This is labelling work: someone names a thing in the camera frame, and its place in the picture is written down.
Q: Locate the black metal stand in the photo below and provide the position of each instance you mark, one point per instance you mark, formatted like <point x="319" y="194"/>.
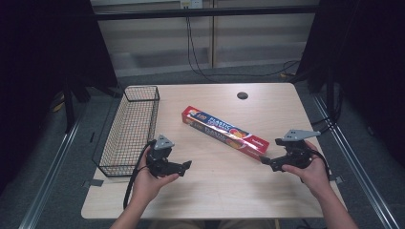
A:
<point x="331" y="95"/>
<point x="68" y="106"/>

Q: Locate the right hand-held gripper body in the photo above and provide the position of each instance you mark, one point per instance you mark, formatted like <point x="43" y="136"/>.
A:
<point x="294" y="149"/>

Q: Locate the black curtain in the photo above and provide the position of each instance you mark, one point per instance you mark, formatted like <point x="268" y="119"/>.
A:
<point x="41" y="73"/>
<point x="363" y="63"/>

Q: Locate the aluminium floor rail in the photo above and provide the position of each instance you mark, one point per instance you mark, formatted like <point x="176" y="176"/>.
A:
<point x="353" y="165"/>
<point x="51" y="175"/>

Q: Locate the black horizontal bar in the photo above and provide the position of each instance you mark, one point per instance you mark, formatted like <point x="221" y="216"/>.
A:
<point x="203" y="12"/>

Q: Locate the red plastic wrap box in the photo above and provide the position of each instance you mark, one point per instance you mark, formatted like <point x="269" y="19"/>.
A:
<point x="225" y="131"/>

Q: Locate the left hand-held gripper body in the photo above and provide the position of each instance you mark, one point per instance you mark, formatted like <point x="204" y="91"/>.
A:
<point x="161" y="156"/>

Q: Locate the person's left hand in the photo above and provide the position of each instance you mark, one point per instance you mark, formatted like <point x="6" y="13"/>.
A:
<point x="149" y="181"/>

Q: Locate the person's right hand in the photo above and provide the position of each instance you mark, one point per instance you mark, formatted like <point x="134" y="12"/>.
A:
<point x="310" y="171"/>

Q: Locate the white wall socket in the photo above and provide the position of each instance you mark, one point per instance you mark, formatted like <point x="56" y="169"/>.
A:
<point x="191" y="4"/>

